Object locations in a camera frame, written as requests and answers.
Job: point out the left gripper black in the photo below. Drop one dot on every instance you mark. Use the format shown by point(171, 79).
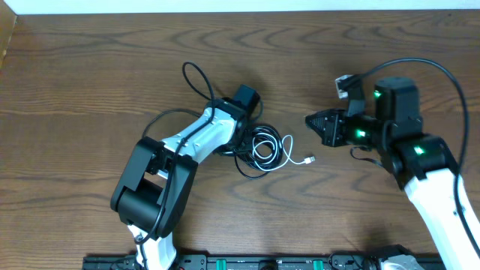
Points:
point(248, 133)

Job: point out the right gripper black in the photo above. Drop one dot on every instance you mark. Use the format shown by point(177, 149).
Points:
point(330, 136)

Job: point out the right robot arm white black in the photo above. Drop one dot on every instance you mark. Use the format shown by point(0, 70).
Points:
point(422, 164)

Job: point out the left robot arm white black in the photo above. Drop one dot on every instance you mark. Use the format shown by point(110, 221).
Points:
point(153, 190)

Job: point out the cardboard box side panel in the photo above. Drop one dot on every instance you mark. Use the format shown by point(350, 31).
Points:
point(7, 23)

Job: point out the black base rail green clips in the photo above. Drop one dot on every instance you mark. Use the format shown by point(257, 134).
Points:
point(389, 257)

